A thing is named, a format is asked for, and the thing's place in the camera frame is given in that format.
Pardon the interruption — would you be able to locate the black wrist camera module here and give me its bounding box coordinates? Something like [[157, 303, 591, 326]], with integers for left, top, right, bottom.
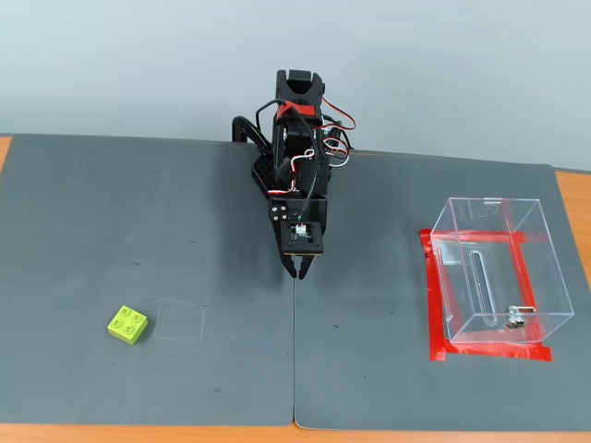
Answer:
[[282, 220, 326, 257]]

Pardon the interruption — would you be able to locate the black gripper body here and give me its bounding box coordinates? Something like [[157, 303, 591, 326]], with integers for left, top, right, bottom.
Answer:
[[288, 198, 329, 234]]

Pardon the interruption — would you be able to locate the red tape strip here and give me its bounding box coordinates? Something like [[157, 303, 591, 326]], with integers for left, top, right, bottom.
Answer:
[[422, 239, 456, 364], [418, 228, 553, 248], [505, 233, 549, 345], [428, 341, 554, 364]]

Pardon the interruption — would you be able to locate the black table clamp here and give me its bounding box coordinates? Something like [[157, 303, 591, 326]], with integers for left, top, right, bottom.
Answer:
[[230, 115, 271, 153]]

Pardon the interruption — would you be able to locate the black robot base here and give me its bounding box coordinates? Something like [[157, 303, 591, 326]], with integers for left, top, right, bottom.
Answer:
[[248, 138, 334, 200]]

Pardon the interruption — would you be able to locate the black camera cable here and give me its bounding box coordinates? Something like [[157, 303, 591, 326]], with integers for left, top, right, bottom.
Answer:
[[255, 98, 322, 227]]

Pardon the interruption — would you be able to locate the green lego block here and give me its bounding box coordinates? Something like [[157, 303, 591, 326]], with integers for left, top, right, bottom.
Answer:
[[106, 305, 150, 346]]

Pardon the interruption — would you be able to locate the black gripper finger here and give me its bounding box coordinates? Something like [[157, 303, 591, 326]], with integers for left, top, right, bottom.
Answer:
[[269, 202, 297, 279], [297, 255, 320, 281]]

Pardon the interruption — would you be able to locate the grey table mat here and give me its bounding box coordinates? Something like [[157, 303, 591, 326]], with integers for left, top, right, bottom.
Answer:
[[293, 150, 591, 431], [0, 133, 296, 426]]

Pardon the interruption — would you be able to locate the silver metal box latch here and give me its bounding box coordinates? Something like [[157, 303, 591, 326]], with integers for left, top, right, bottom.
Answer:
[[505, 305, 537, 329]]

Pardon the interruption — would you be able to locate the red tape band on arm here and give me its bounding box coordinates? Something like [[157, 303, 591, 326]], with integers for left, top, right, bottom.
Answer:
[[275, 102, 320, 119]]

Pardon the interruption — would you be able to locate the transparent acrylic box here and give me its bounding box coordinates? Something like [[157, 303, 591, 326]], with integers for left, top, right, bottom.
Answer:
[[429, 197, 575, 345]]

